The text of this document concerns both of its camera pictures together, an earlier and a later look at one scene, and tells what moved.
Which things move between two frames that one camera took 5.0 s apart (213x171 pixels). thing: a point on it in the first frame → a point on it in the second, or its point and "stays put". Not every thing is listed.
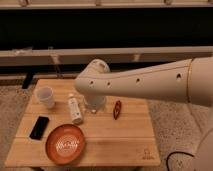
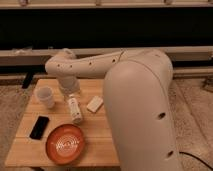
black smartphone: x=39 y=128 stays put
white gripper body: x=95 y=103 → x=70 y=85
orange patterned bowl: x=65 y=144 stays put
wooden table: x=56 y=130 stays put
